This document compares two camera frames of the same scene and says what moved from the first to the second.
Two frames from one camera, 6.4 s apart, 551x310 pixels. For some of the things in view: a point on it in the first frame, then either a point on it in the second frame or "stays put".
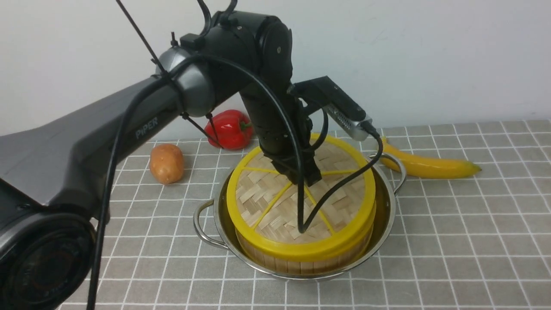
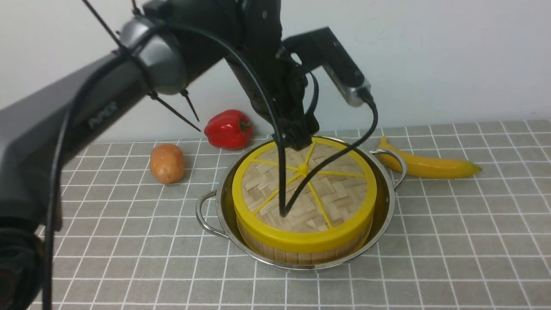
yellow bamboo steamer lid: [263, 204] stays put
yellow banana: [418, 166] stays put
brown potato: [166, 163] stays put
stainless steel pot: [214, 225] to [214, 210]
